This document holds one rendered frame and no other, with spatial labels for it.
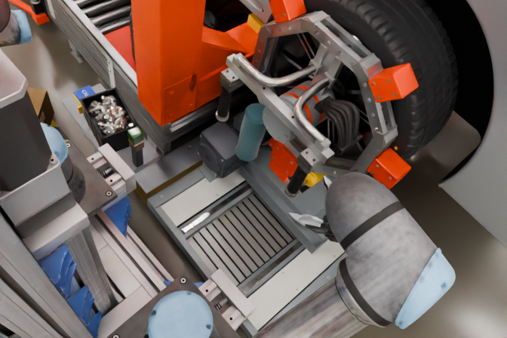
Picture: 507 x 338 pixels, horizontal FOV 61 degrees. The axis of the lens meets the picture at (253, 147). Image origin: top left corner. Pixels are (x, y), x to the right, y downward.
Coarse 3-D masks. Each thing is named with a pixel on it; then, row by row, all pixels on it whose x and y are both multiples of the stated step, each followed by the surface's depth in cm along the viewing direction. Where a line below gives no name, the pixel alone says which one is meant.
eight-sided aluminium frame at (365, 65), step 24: (288, 24) 127; (312, 24) 120; (336, 24) 121; (264, 48) 142; (336, 48) 117; (360, 48) 117; (264, 72) 155; (360, 72) 115; (384, 120) 119; (288, 144) 159; (384, 144) 121; (336, 168) 144; (360, 168) 135
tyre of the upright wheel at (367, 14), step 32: (320, 0) 125; (352, 0) 120; (384, 0) 120; (416, 0) 123; (352, 32) 122; (384, 32) 115; (416, 32) 119; (384, 64) 118; (416, 64) 117; (448, 64) 124; (416, 96) 117; (448, 96) 127; (416, 128) 122
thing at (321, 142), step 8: (336, 64) 120; (328, 72) 124; (336, 72) 122; (320, 80) 123; (328, 80) 124; (312, 88) 121; (320, 88) 122; (304, 96) 118; (312, 96) 121; (296, 104) 117; (304, 104) 118; (296, 112) 115; (304, 120) 114; (304, 128) 114; (312, 128) 113; (312, 136) 113; (320, 136) 112; (320, 144) 112; (328, 144) 112
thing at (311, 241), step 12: (252, 168) 205; (252, 180) 202; (264, 180) 202; (264, 192) 198; (276, 204) 195; (288, 216) 192; (288, 228) 197; (300, 228) 192; (300, 240) 194; (312, 240) 190; (324, 240) 189; (312, 252) 191
